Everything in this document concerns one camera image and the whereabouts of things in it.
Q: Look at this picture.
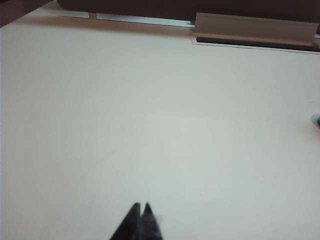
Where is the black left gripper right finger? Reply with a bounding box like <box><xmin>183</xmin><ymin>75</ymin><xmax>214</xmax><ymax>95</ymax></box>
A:
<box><xmin>136</xmin><ymin>202</ymin><xmax>165</xmax><ymax>240</ymax></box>

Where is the brown fabric desk partition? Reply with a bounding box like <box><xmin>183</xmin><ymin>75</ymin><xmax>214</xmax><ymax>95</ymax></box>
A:
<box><xmin>56</xmin><ymin>0</ymin><xmax>320</xmax><ymax>27</ymax></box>

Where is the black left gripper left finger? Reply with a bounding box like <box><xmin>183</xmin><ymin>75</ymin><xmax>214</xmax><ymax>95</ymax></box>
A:
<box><xmin>109</xmin><ymin>202</ymin><xmax>143</xmax><ymax>240</ymax></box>

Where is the beige cable tray flap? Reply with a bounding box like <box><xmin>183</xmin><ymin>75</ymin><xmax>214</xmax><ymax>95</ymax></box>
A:
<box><xmin>192</xmin><ymin>12</ymin><xmax>320</xmax><ymax>47</ymax></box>

